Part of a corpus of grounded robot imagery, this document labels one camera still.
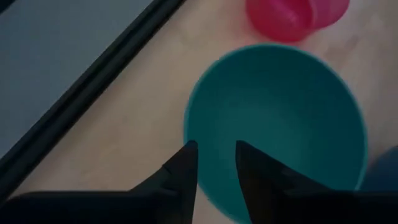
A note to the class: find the black metal table frame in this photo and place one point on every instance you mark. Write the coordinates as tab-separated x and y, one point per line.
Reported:
93	79

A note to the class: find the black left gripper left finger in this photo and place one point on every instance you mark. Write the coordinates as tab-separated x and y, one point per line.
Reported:
174	186

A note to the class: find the blue-grey plastic bowl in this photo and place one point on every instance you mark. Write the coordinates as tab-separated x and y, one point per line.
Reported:
385	171

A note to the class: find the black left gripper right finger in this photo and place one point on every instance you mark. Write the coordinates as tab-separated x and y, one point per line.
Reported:
273	193

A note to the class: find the teal plastic bowl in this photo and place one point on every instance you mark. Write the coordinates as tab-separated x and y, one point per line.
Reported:
280	109

